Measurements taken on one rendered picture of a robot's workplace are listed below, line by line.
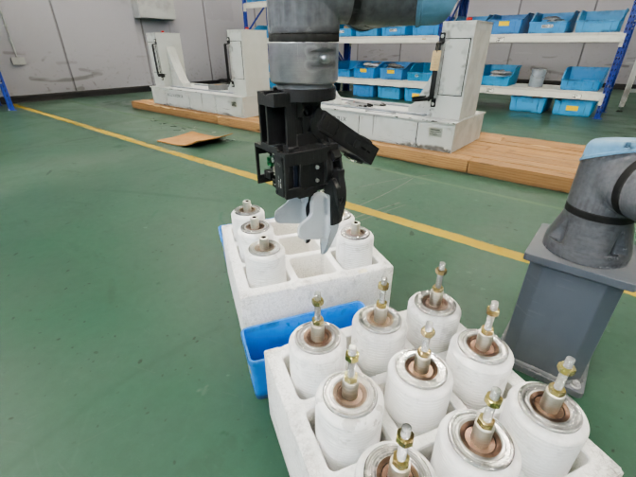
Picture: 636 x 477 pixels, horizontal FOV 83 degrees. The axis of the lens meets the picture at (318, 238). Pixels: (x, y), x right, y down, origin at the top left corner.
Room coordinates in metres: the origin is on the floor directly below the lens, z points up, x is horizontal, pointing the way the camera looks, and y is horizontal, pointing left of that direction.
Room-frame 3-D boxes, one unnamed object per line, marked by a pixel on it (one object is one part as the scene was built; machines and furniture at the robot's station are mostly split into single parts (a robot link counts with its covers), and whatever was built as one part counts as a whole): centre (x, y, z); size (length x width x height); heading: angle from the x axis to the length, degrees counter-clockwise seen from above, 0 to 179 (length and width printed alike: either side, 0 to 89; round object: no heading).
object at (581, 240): (0.65, -0.55, 0.35); 0.15 x 0.15 x 0.10
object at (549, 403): (0.32, -0.31, 0.26); 0.02 x 0.02 x 0.03
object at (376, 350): (0.49, -0.11, 0.16); 0.10 x 0.10 x 0.18
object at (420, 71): (5.44, -1.50, 0.36); 0.50 x 0.38 x 0.21; 140
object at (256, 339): (0.61, 0.02, 0.06); 0.30 x 0.11 x 0.12; 110
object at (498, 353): (0.43, -0.26, 0.25); 0.08 x 0.08 x 0.01
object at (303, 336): (0.45, 0.00, 0.25); 0.08 x 0.08 x 0.01
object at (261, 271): (0.74, 0.13, 0.16); 0.10 x 0.10 x 0.18
